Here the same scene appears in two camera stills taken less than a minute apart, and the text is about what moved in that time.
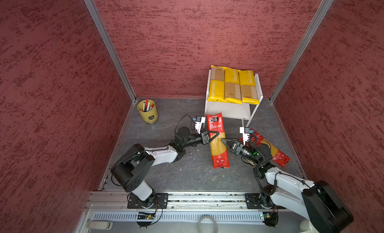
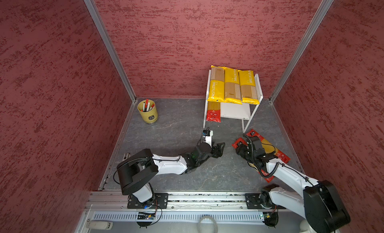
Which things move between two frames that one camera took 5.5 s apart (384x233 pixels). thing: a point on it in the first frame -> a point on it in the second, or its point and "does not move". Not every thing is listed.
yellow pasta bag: [232, 92] does not move
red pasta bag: [278, 157] does not move
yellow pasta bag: [249, 91] does not move
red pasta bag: [215, 123] -> [213, 111]
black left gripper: [205, 137] -> [217, 152]
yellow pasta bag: [216, 93] does not move
